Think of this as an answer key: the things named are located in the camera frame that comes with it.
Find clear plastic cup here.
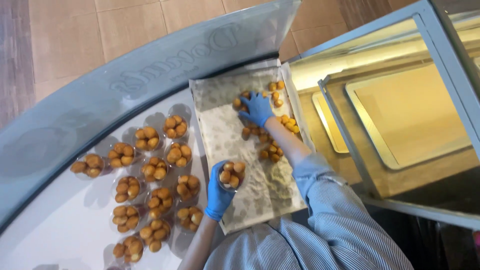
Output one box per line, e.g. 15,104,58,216
217,160,247,193

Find group of filled clear cups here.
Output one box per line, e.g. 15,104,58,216
70,104,205,265

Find curved glass counter guard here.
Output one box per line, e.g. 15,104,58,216
0,0,303,234

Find greasy paper tray liner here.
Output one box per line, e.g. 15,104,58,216
189,67,308,234

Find person's left hand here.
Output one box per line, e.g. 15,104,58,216
204,160,237,223

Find small empty metal tray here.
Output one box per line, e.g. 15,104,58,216
311,91,352,155

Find person's right hand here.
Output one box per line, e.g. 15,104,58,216
238,91,277,128

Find striped blue shirt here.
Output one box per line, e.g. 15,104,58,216
203,153,415,270

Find large empty metal tray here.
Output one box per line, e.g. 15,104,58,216
344,62,475,172

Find metal baking tray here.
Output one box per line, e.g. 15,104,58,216
188,61,318,235

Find loose donut holes pile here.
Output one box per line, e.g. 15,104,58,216
232,80,301,164

